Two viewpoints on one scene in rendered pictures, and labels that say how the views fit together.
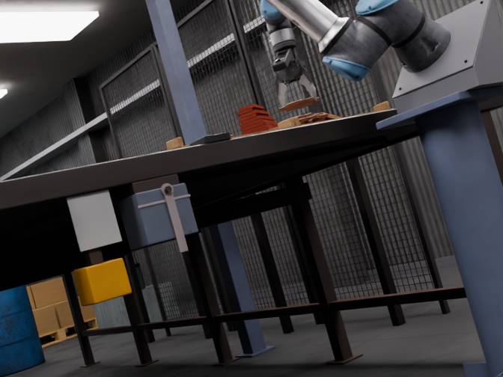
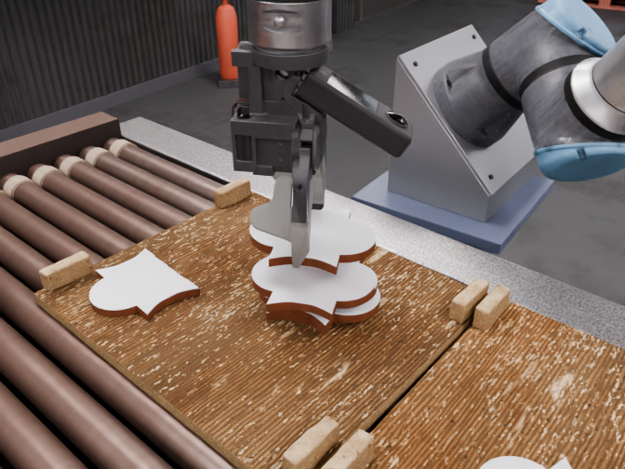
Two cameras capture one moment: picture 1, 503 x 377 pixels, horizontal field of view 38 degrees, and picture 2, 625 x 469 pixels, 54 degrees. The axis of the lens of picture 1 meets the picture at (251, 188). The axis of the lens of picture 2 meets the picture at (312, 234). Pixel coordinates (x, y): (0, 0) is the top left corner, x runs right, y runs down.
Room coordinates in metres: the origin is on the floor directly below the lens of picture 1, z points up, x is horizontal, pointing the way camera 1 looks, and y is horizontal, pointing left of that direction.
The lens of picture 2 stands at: (2.43, 0.33, 1.37)
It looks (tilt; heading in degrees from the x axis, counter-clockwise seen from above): 32 degrees down; 257
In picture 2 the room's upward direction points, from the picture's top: straight up
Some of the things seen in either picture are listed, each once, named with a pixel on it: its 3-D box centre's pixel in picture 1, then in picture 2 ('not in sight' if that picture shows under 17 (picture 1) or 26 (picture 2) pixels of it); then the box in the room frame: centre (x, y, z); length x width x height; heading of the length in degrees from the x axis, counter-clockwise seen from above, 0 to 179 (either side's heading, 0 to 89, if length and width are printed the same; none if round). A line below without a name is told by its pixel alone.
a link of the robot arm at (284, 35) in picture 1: (281, 40); (288, 22); (2.32, -0.23, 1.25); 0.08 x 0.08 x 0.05
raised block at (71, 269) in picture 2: not in sight; (66, 271); (2.58, -0.32, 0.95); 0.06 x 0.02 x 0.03; 36
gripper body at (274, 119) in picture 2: (290, 63); (283, 108); (2.33, -0.23, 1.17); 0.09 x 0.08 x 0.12; 157
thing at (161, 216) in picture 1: (159, 218); not in sight; (1.69, 0.22, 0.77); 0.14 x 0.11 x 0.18; 126
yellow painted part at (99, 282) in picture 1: (93, 247); not in sight; (1.58, 0.37, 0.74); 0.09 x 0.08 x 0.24; 126
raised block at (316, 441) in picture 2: not in sight; (312, 448); (2.35, -0.01, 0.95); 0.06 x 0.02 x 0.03; 36
